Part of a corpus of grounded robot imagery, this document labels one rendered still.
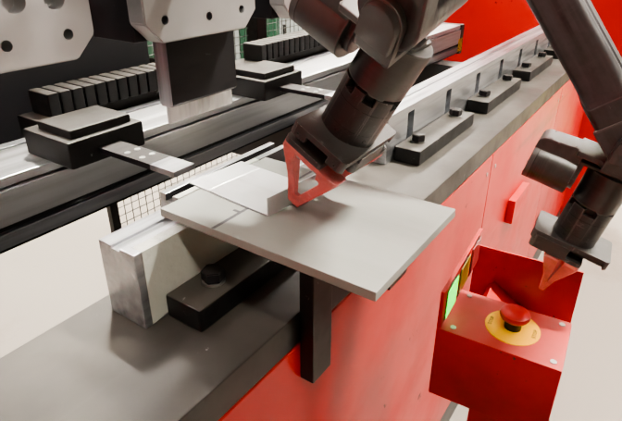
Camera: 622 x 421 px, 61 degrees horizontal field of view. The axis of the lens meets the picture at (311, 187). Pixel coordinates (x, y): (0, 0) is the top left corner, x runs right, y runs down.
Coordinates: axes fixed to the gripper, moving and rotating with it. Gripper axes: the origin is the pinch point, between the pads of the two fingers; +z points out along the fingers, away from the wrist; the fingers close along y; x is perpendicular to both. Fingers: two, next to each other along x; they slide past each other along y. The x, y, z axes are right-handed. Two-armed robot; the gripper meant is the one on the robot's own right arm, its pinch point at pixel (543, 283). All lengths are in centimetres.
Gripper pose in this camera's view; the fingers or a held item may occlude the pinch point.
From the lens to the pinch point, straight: 85.8
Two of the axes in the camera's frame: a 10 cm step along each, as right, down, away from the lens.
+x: -5.0, 3.6, -7.9
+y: -8.4, -4.3, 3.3
